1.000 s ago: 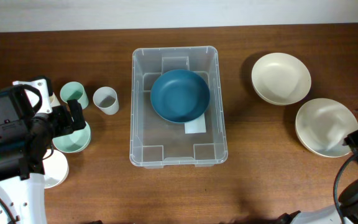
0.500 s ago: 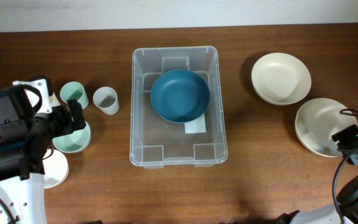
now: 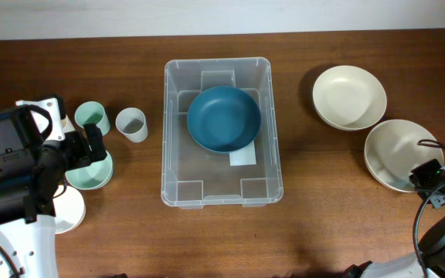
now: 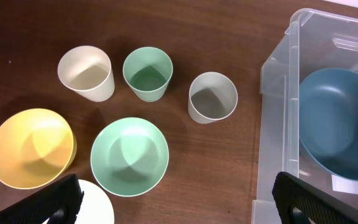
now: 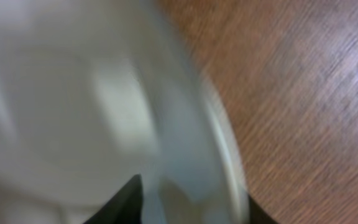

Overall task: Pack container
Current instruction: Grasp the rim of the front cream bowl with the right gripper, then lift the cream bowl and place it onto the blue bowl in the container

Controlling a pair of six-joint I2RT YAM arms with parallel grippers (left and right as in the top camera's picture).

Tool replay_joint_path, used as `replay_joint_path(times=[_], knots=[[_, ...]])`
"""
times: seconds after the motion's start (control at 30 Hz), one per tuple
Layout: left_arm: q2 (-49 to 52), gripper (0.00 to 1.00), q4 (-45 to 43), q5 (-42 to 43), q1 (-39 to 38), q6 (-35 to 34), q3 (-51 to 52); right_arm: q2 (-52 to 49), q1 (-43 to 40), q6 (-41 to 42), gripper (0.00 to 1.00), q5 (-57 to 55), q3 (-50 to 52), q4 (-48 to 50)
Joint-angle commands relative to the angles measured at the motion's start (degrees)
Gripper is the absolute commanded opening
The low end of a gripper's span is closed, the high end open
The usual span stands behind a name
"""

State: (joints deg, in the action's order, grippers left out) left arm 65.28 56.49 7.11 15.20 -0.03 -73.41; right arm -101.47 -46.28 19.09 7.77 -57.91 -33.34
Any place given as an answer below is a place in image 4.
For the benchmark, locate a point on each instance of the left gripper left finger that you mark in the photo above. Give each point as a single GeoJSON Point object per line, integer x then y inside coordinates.
{"type": "Point", "coordinates": [57, 203]}

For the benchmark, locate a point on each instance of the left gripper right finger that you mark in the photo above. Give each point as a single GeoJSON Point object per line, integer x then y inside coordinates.
{"type": "Point", "coordinates": [300, 202]}

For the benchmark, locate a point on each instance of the white bowl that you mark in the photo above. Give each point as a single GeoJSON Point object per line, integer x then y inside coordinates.
{"type": "Point", "coordinates": [96, 207]}

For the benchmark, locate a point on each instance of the yellow bowl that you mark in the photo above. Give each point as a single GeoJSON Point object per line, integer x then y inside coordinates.
{"type": "Point", "coordinates": [36, 146]}

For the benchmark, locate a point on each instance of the white label in bin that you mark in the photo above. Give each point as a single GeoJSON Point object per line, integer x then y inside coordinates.
{"type": "Point", "coordinates": [340, 184]}

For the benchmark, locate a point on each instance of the mint green bowl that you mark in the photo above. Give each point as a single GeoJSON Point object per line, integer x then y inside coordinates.
{"type": "Point", "coordinates": [129, 157]}

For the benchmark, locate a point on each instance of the dark blue bowl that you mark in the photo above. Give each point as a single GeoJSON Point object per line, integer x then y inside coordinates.
{"type": "Point", "coordinates": [328, 126]}

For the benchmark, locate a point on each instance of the grey cup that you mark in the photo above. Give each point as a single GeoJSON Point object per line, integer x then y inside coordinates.
{"type": "Point", "coordinates": [212, 97]}

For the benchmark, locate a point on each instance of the beige cup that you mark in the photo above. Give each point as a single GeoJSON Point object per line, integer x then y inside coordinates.
{"type": "Point", "coordinates": [87, 71]}

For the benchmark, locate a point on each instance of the mint green cup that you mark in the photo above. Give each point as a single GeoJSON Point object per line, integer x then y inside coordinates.
{"type": "Point", "coordinates": [148, 71]}

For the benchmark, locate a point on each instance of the clear plastic storage bin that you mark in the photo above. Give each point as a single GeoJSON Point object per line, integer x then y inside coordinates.
{"type": "Point", "coordinates": [313, 40]}

